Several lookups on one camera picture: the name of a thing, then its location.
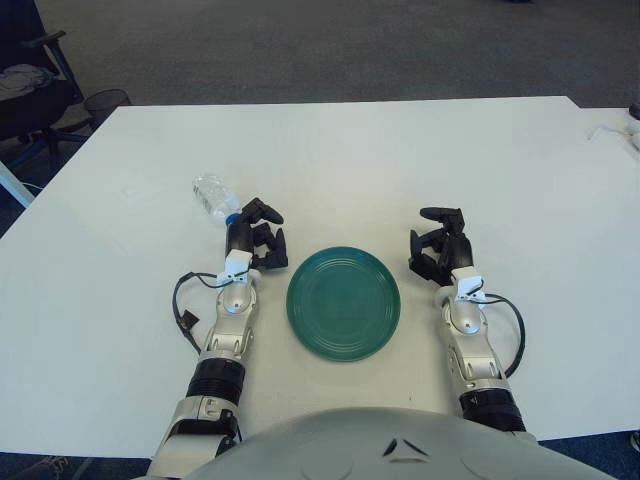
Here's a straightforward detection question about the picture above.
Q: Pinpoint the clear bottle with blue cap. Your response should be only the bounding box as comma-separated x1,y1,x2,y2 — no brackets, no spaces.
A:
192,173,245,229

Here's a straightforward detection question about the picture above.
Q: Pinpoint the black office chair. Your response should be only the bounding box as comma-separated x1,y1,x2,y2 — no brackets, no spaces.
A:
0,0,97,172

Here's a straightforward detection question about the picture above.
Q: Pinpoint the thin white cable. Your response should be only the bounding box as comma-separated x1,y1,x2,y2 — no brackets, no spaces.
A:
587,124,634,144

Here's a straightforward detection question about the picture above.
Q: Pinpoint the grey cloth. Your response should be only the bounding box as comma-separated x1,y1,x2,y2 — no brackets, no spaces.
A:
0,64,55,99

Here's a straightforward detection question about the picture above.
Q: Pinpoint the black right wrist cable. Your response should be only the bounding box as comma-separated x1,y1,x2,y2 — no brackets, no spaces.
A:
481,293,528,379

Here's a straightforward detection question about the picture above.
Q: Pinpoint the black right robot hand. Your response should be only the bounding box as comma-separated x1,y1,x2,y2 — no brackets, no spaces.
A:
408,206,474,287

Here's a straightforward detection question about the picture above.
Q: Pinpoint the white table leg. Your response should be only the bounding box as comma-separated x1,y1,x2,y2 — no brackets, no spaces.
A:
0,159,36,209

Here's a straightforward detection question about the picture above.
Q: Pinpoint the green round plate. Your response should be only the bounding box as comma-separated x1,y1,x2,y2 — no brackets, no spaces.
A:
285,246,403,363

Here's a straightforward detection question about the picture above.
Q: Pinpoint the black wire mesh wastebasket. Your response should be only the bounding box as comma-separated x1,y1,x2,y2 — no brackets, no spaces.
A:
83,88,133,127

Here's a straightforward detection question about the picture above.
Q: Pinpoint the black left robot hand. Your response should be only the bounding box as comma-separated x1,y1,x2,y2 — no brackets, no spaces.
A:
224,197,290,271

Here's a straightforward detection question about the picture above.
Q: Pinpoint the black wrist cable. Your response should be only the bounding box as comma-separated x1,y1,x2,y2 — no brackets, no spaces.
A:
481,293,528,379
172,271,227,352

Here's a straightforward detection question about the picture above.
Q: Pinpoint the grey robot torso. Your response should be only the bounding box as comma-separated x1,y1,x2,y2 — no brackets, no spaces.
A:
187,407,640,480

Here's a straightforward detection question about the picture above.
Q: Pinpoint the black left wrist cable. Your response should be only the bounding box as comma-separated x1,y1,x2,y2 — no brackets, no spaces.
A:
172,271,227,352

